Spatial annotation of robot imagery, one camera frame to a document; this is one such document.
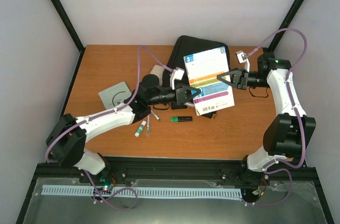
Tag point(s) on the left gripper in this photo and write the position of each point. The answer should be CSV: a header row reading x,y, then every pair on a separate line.
x,y
181,95

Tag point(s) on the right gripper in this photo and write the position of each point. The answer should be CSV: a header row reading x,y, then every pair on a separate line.
x,y
239,78

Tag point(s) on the colourful workbook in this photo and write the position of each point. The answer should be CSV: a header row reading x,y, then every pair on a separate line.
x,y
202,70

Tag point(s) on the black student backpack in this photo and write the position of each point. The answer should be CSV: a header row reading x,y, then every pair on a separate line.
x,y
187,45

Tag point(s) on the grey paperback book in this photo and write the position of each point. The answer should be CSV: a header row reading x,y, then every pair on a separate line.
x,y
114,95

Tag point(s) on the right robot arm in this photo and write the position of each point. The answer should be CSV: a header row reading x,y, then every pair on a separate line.
x,y
287,137

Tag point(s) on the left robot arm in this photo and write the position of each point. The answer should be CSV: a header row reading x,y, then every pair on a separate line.
x,y
66,142

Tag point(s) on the green highlighter marker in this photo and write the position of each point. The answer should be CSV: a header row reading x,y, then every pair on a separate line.
x,y
177,119

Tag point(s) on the beige ribbed pencil case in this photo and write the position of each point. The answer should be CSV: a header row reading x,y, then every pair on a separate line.
x,y
158,70

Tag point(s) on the white glue stick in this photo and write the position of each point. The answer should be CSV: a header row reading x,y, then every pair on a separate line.
x,y
140,128

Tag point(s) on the clear pen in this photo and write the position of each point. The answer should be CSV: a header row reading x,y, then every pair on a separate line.
x,y
148,125

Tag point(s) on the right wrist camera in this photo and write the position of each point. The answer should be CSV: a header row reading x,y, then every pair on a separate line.
x,y
243,59

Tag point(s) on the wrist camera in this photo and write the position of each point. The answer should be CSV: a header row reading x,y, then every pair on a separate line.
x,y
243,59
176,74

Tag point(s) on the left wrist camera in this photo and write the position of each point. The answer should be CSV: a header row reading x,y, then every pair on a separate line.
x,y
176,74

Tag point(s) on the light blue cable duct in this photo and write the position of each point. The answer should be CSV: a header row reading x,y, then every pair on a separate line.
x,y
144,192

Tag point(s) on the black mounting rail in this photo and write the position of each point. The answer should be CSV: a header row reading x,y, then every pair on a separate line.
x,y
124,170

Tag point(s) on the right black frame post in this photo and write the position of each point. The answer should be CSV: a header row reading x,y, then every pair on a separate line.
x,y
292,9

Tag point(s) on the black frame post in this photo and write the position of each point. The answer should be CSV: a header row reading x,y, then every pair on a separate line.
x,y
59,8
292,9

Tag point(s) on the left black frame post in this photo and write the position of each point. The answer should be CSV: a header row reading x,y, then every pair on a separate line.
x,y
59,8

